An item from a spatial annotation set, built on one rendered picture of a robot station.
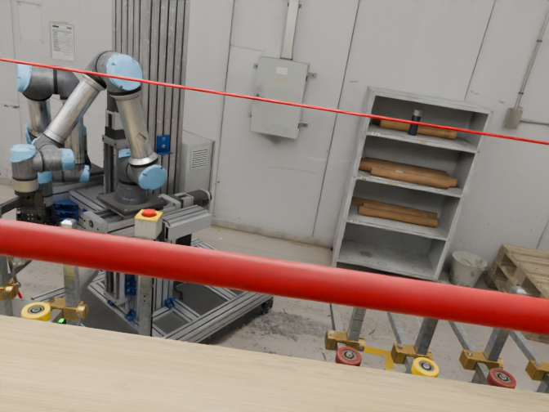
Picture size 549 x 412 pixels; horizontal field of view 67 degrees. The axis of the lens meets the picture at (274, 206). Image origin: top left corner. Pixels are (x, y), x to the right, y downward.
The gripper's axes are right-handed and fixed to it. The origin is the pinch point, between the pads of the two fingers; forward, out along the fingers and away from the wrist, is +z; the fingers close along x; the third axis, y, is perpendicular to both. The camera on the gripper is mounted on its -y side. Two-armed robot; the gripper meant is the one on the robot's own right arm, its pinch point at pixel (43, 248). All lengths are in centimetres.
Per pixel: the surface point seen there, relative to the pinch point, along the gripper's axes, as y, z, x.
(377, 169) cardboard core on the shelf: 166, -13, -175
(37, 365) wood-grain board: -69, -7, -38
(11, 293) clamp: -35.2, -2.6, -8.5
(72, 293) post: -35.0, -6.2, -29.9
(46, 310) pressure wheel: -48, -8, -28
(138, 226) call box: -37, -37, -53
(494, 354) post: -35, -6, -179
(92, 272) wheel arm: -10.8, 0.8, -26.0
